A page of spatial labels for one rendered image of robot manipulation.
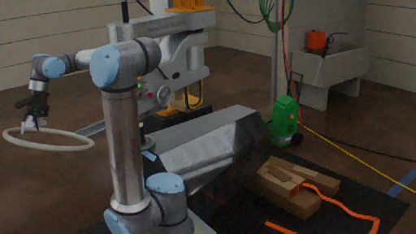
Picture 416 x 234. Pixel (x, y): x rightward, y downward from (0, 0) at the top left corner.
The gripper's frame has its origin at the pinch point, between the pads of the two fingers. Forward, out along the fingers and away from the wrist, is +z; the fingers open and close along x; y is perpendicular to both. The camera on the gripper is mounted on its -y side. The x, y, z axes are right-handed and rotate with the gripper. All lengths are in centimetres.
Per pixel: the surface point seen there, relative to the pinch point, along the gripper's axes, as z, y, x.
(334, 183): 33, 206, 162
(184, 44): -63, 55, 96
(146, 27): -65, 34, 59
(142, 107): -15, 38, 67
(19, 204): 107, -95, 154
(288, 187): 37, 157, 139
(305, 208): 50, 172, 126
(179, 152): 13, 64, 87
